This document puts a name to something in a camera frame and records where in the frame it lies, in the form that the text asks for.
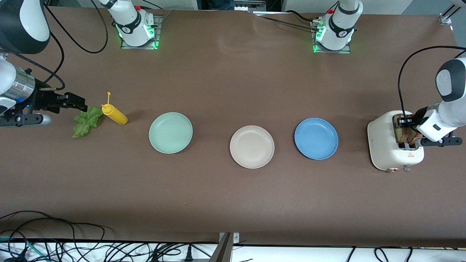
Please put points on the aluminium profile corner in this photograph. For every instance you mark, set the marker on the aluminium profile corner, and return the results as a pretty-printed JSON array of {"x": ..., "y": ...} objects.
[{"x": 445, "y": 18}]

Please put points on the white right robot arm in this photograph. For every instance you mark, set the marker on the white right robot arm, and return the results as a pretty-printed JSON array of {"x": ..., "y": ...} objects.
[{"x": 25, "y": 22}]

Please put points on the mint green plate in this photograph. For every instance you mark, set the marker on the mint green plate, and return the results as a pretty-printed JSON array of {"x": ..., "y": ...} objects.
[{"x": 170, "y": 133}]

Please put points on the toasted bread slice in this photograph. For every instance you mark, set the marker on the toasted bread slice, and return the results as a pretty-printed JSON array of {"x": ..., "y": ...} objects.
[
  {"x": 403, "y": 135},
  {"x": 414, "y": 140}
]

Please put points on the black power plug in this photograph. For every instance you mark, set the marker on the black power plug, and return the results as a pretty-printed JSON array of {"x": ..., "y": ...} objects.
[{"x": 188, "y": 255}]

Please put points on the grey device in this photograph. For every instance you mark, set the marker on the grey device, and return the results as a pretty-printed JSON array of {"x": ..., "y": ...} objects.
[{"x": 251, "y": 6}]

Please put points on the metal table edge bracket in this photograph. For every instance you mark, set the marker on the metal table edge bracket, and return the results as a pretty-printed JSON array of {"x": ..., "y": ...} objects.
[{"x": 236, "y": 238}]

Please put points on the beige plate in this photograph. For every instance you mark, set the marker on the beige plate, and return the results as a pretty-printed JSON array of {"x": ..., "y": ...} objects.
[{"x": 252, "y": 147}]

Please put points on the white toaster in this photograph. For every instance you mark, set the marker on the white toaster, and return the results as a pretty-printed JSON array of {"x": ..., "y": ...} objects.
[{"x": 386, "y": 145}]

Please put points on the blue plate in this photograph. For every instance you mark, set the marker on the blue plate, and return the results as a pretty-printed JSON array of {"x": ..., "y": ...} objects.
[{"x": 316, "y": 138}]

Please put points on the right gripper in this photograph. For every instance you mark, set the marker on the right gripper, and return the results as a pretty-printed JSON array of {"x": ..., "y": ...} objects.
[{"x": 43, "y": 99}]

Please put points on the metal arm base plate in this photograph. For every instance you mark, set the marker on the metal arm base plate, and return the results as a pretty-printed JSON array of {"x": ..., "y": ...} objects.
[
  {"x": 158, "y": 25},
  {"x": 331, "y": 51}
]

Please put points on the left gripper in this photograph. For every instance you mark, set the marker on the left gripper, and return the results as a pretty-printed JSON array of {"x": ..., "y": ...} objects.
[{"x": 418, "y": 114}]

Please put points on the yellow squeeze bottle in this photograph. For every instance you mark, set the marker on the yellow squeeze bottle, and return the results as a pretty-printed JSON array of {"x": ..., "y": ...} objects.
[{"x": 116, "y": 116}]

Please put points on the green lettuce leaf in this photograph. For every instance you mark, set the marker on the green lettuce leaf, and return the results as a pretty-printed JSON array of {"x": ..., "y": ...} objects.
[{"x": 87, "y": 122}]

